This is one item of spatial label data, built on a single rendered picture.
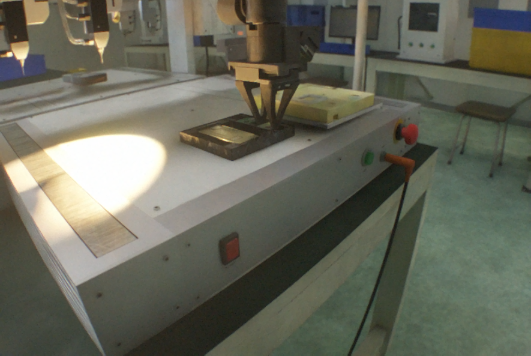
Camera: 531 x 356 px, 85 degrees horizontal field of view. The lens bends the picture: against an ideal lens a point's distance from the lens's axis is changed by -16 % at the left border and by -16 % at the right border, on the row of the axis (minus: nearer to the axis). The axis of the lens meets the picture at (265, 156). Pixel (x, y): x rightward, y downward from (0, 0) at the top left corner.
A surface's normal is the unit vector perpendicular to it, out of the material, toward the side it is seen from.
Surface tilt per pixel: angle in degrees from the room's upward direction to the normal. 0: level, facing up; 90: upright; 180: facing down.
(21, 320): 0
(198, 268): 90
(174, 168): 0
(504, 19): 90
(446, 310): 0
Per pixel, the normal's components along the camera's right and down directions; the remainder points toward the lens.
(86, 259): -0.02, -0.92
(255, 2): -0.46, 0.35
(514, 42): -0.67, 0.29
